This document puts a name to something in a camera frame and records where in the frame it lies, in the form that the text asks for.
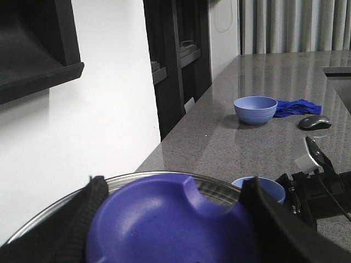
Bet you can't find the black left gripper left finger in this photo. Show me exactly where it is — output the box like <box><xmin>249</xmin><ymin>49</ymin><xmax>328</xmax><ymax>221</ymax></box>
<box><xmin>1</xmin><ymin>176</ymin><xmax>109</xmax><ymax>262</ymax></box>

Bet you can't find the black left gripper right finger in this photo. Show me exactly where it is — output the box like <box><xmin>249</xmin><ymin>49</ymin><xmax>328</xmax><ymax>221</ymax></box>
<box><xmin>239</xmin><ymin>177</ymin><xmax>350</xmax><ymax>262</ymax></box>

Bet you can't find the light blue ribbed cup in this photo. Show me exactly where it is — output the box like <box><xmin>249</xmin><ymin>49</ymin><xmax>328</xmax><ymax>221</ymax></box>
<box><xmin>231</xmin><ymin>176</ymin><xmax>286</xmax><ymax>204</ymax></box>

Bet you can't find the glass lid with blue knob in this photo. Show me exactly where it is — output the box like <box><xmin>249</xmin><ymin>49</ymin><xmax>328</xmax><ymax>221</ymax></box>
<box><xmin>5</xmin><ymin>172</ymin><xmax>260</xmax><ymax>262</ymax></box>

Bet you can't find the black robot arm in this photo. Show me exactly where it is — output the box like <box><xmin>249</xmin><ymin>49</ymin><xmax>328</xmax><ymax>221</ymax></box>
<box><xmin>1</xmin><ymin>138</ymin><xmax>350</xmax><ymax>262</ymax></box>

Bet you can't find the grey computer mouse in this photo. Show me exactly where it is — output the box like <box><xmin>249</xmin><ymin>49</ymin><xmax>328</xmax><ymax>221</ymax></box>
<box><xmin>298</xmin><ymin>115</ymin><xmax>332</xmax><ymax>130</ymax></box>

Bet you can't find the blue cloth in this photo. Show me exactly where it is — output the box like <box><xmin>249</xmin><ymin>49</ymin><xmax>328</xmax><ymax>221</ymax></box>
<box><xmin>274</xmin><ymin>99</ymin><xmax>322</xmax><ymax>118</ymax></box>

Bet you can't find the light blue bowl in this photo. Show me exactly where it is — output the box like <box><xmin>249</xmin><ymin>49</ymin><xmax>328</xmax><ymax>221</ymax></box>
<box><xmin>234</xmin><ymin>96</ymin><xmax>278</xmax><ymax>125</ymax></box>

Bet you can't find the kitchen sink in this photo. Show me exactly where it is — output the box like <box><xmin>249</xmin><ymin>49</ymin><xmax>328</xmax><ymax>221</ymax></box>
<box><xmin>322</xmin><ymin>66</ymin><xmax>350</xmax><ymax>113</ymax></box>

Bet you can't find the grey vertical curtain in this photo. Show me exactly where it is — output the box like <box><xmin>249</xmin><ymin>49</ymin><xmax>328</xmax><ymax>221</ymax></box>
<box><xmin>239</xmin><ymin>1</ymin><xmax>350</xmax><ymax>55</ymax></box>

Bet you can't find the white wall cable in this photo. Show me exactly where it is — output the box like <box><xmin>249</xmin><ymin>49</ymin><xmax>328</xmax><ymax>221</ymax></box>
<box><xmin>214</xmin><ymin>0</ymin><xmax>234</xmax><ymax>33</ymax></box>

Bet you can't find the black wall shelf unit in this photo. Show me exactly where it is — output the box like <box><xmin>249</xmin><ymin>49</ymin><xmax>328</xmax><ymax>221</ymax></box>
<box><xmin>143</xmin><ymin>1</ymin><xmax>212</xmax><ymax>139</ymax></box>

